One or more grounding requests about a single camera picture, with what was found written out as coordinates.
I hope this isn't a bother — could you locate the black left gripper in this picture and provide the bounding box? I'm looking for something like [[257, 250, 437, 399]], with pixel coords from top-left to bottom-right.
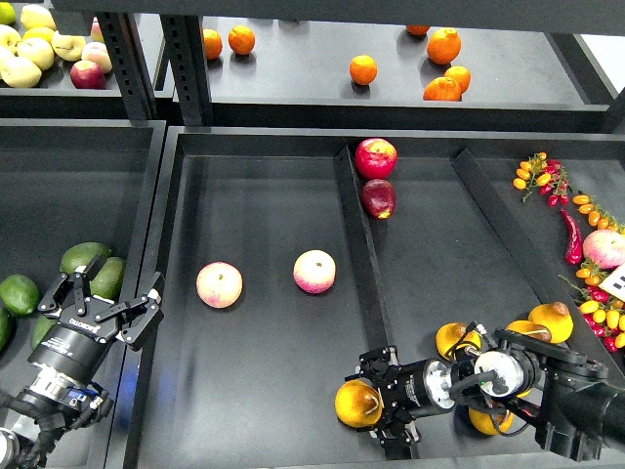
[[27, 254, 165, 386]]

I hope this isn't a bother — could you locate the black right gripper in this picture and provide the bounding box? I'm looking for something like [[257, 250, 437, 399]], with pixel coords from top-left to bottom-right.
[[344, 345, 455, 459]]

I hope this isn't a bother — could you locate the dark green avocado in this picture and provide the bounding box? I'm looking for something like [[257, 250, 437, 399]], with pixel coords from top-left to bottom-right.
[[30, 317, 57, 351]]

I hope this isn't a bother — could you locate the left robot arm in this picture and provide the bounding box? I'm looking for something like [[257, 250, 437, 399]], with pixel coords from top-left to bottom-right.
[[1, 254, 165, 468]]

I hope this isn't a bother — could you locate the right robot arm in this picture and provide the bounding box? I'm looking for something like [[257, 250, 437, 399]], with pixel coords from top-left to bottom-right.
[[335, 322, 624, 462]]

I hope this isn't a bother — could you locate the green avocado upper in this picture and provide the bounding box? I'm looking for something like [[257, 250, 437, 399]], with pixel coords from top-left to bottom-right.
[[60, 241, 111, 274]]

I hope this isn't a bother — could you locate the green avocado far left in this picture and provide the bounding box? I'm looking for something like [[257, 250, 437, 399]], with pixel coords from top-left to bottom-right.
[[0, 274, 41, 316]]

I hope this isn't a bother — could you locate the yellow pear bottom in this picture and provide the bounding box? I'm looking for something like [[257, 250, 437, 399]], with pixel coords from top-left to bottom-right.
[[468, 408, 514, 436]]

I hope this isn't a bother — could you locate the green avocado left edge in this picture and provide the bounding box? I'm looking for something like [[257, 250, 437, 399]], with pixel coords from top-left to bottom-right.
[[0, 307, 14, 351]]

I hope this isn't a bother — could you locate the yellow pear middle hidden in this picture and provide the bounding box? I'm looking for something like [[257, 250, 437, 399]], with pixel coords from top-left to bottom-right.
[[506, 320, 552, 343]]

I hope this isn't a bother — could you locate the pale pear front left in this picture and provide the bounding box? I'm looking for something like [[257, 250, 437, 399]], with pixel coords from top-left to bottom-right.
[[1, 57, 42, 88]]

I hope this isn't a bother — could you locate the pale pear top shelf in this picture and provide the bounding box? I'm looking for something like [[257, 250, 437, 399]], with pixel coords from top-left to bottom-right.
[[20, 4, 57, 30]]

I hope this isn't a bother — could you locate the pink apple left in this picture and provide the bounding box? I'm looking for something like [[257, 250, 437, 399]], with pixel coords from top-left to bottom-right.
[[195, 262, 243, 309]]

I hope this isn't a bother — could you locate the pink apple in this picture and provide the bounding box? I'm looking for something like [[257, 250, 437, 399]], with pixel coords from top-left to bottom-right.
[[195, 262, 243, 309], [293, 249, 336, 294]]

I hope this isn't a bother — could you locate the black left tray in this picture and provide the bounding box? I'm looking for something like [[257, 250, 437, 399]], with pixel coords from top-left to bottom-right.
[[1, 118, 166, 468]]

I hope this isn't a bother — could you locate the black tray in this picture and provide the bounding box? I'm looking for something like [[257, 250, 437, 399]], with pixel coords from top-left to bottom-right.
[[107, 127, 624, 468], [1, 118, 166, 468]]

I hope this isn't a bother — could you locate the black divider left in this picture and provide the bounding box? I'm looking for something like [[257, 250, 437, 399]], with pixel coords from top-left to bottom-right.
[[333, 148, 394, 353]]

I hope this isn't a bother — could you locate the pink apple centre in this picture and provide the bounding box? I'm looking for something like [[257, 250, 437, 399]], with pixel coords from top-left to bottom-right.
[[293, 249, 336, 294]]

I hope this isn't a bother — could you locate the black middle tray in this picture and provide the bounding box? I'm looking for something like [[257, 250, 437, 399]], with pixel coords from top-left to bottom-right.
[[107, 127, 624, 468]]

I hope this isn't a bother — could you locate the dark red apple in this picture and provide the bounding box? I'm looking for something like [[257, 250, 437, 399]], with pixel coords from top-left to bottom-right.
[[360, 179, 396, 220]]

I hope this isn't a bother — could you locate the red apple on shelf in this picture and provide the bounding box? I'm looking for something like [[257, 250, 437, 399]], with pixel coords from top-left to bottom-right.
[[70, 60, 106, 90]]

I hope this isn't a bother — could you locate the cherry tomato bunch lower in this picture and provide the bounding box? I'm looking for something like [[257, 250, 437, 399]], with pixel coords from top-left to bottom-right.
[[559, 260, 624, 354]]

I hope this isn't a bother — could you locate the cherry tomato bunch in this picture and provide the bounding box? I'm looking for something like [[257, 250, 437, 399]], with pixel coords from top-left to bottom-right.
[[513, 151, 569, 207], [559, 260, 624, 354]]

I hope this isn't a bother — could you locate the bright red apple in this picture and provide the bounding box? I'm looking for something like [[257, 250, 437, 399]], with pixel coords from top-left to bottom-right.
[[354, 138, 398, 180]]

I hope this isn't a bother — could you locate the peach on shelf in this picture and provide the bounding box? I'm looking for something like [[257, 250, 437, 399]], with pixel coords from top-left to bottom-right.
[[81, 42, 112, 74]]

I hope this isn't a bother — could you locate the red chili pepper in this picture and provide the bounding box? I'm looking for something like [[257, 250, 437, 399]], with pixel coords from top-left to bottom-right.
[[561, 208, 583, 266]]

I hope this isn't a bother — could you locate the yellow green apple shelf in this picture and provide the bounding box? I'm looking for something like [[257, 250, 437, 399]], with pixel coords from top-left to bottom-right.
[[51, 31, 87, 63]]

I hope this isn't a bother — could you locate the pale apple on shelf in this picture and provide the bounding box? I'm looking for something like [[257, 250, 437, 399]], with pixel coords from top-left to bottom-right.
[[17, 37, 55, 71]]

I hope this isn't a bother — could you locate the white label card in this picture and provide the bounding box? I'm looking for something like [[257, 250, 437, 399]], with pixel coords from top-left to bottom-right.
[[599, 265, 625, 301]]

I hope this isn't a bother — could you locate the pink apple right edge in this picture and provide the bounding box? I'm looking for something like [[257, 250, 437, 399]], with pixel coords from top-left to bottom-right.
[[582, 229, 624, 269]]

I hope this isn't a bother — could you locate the yellow lemon on shelf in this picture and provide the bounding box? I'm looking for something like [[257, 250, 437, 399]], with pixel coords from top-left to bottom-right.
[[22, 26, 55, 44]]

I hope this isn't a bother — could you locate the cherry tomato bunch upper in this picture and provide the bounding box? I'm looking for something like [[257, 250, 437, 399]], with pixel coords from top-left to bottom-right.
[[513, 151, 569, 207]]

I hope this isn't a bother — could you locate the orange on shelf front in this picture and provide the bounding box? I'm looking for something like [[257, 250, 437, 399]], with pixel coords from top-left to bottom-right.
[[423, 76, 462, 102]]

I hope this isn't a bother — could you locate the black shelf rack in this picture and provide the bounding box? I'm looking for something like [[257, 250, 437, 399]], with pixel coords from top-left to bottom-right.
[[1, 1, 624, 133]]

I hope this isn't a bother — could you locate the orange cherry tomato string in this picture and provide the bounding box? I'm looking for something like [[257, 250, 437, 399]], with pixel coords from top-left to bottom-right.
[[571, 190, 625, 235]]

